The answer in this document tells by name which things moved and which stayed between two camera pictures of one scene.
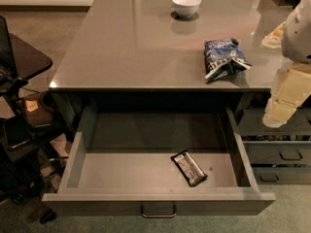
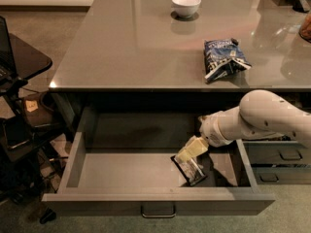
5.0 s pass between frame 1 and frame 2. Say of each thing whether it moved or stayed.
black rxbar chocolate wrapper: stayed
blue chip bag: stayed
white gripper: moved
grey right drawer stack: stayed
